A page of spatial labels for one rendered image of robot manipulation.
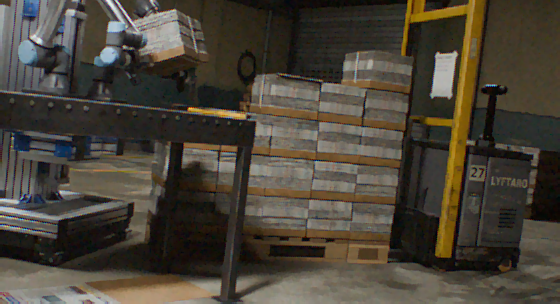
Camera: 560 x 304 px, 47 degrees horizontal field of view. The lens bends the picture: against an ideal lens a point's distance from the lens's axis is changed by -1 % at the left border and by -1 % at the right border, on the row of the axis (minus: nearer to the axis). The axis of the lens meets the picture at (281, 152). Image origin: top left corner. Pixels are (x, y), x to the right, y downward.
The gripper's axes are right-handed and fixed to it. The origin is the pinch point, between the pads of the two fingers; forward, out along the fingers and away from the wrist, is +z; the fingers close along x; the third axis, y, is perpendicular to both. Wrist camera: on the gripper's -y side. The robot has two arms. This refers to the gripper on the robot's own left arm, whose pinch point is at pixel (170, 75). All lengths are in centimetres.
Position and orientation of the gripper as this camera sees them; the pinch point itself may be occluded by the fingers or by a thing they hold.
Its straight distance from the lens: 357.8
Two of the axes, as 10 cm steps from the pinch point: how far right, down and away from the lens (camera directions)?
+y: -2.3, -9.7, 0.2
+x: 9.5, -2.3, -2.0
